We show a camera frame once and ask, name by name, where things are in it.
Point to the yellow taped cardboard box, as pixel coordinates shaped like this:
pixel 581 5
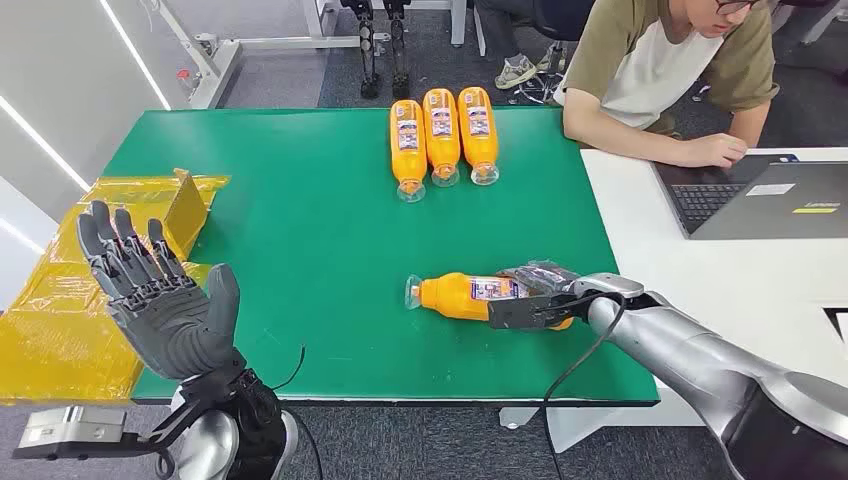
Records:
pixel 60 331

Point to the green table mat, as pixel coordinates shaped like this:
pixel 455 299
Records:
pixel 318 252

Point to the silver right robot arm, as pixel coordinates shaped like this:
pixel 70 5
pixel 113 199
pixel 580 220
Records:
pixel 696 358

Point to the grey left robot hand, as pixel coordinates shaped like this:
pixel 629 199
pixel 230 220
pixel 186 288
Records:
pixel 172 331

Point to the white desk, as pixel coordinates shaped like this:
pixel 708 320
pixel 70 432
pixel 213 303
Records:
pixel 729 291

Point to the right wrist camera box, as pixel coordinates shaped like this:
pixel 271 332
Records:
pixel 520 314

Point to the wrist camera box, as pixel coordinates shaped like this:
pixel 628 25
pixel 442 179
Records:
pixel 520 314
pixel 69 430

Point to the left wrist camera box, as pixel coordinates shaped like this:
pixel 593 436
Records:
pixel 69 430

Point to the black robot leg stand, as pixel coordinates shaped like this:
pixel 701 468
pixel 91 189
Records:
pixel 399 53
pixel 368 53

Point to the person's right hand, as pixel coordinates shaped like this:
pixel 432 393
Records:
pixel 715 151

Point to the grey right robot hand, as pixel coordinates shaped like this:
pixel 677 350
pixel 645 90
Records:
pixel 540 277

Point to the grey laptop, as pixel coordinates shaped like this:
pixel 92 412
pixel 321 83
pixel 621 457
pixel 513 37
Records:
pixel 768 205

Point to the person at laptop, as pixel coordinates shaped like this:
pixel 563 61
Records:
pixel 656 66

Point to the orange bottle with label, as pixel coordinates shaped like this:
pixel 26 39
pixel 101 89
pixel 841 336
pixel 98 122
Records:
pixel 408 142
pixel 478 129
pixel 450 295
pixel 442 132

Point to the office chair base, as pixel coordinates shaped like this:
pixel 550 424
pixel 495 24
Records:
pixel 540 89

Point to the seated person with sneakers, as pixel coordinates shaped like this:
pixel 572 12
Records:
pixel 513 69

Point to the white metal frame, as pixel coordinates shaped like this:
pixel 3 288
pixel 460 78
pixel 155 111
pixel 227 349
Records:
pixel 218 63

